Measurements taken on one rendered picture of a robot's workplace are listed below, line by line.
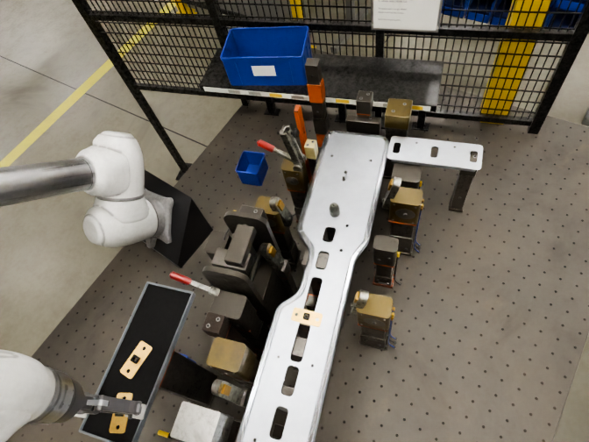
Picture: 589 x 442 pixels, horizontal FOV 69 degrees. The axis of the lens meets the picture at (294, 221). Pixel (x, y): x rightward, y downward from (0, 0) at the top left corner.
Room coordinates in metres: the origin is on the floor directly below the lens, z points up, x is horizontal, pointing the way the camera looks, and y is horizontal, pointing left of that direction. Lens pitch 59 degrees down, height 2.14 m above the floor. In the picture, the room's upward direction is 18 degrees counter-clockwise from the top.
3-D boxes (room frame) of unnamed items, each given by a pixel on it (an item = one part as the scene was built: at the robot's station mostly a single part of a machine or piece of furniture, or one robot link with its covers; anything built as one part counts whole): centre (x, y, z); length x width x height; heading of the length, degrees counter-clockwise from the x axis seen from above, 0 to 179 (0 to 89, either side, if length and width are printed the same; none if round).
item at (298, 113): (0.95, -0.11, 0.95); 0.03 x 0.01 x 0.50; 149
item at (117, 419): (0.25, 0.51, 1.17); 0.08 x 0.04 x 0.01; 163
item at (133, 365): (0.35, 0.46, 1.17); 0.08 x 0.04 x 0.01; 135
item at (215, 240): (0.66, 0.25, 0.89); 0.09 x 0.08 x 0.38; 59
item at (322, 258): (0.54, -0.05, 0.84); 0.12 x 0.05 x 0.29; 59
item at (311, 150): (0.91, -0.13, 0.88); 0.04 x 0.04 x 0.37; 59
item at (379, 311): (0.34, -0.15, 0.87); 0.12 x 0.07 x 0.35; 59
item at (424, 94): (1.26, -0.24, 1.01); 0.90 x 0.22 x 0.03; 59
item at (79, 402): (0.25, 0.51, 1.36); 0.08 x 0.07 x 0.09; 73
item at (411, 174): (0.74, -0.41, 0.84); 0.12 x 0.07 x 0.28; 59
